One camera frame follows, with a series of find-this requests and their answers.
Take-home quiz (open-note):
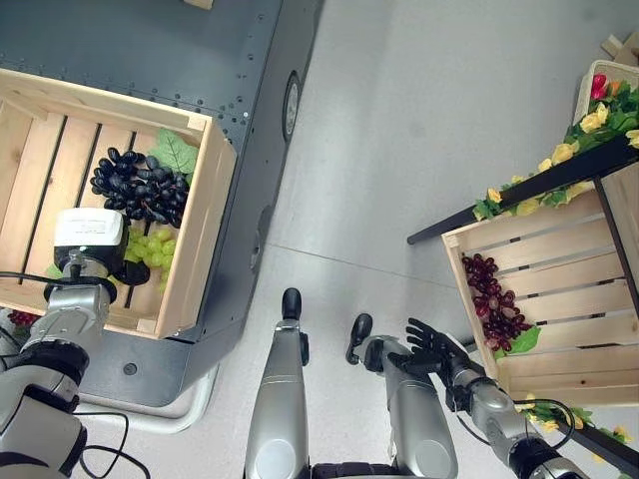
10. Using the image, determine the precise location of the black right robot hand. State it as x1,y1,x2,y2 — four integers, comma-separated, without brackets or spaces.
387,317,471,381

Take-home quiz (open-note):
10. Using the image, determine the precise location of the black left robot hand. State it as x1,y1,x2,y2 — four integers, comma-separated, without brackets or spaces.
51,208,152,287

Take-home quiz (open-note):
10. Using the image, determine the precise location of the green grape bunch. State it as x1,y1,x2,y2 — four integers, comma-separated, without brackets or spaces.
121,227,179,293

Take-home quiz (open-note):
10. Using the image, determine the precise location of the pale wicker basket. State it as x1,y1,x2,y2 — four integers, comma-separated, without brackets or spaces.
572,59,639,126

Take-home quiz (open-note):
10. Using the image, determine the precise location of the black grape bunch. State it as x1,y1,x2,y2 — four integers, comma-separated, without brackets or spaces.
89,147,192,230

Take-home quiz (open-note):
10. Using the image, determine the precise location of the silver right robot leg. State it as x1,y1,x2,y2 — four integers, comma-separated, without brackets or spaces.
344,312,459,479

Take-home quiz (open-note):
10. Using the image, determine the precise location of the silver robot leg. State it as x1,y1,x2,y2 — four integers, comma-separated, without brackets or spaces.
344,312,459,479
244,286,315,479

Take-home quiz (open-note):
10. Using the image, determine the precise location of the red grape bunch with leaf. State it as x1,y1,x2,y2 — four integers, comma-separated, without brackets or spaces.
460,252,542,361

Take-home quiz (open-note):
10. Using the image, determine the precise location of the large wooden slat crate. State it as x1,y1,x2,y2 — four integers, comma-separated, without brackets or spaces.
0,68,238,341

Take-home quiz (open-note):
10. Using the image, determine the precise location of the green grape leaf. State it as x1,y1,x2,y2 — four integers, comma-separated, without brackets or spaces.
147,128,201,177

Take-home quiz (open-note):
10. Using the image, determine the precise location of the small red grape bunch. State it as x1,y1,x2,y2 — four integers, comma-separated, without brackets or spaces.
6,308,42,329

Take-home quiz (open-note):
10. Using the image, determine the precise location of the dark robot torso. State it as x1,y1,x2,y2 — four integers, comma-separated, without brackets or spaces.
310,461,401,479

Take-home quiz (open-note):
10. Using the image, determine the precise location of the wooden slat crate on stand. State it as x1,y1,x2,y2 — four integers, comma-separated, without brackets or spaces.
441,175,639,408

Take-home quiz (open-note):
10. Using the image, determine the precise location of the silver left robot leg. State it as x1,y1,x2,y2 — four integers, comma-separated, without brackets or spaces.
244,286,315,479

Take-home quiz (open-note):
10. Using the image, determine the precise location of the grey metal cart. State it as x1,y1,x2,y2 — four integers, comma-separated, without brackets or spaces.
0,0,326,409

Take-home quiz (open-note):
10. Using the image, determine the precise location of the black cart wheel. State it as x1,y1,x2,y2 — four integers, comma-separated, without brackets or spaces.
282,69,303,144

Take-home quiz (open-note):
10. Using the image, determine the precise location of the yellow flower garland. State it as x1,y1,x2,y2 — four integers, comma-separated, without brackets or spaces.
471,82,639,223

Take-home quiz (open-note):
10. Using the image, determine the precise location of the light wooden block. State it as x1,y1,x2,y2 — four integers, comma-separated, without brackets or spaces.
600,32,639,66

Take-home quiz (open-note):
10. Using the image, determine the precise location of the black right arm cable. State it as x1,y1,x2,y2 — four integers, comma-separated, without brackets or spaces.
512,397,576,451

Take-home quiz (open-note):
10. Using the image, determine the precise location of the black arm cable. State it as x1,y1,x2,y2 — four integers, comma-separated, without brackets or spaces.
512,397,576,451
73,410,152,479

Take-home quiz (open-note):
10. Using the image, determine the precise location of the white tube frame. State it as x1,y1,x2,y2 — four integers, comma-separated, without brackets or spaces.
73,362,222,434

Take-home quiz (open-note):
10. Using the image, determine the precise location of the black metal stand frame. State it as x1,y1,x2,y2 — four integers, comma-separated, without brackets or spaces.
406,134,639,478

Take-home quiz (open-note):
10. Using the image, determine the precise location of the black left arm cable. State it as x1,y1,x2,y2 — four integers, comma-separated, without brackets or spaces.
73,410,152,479

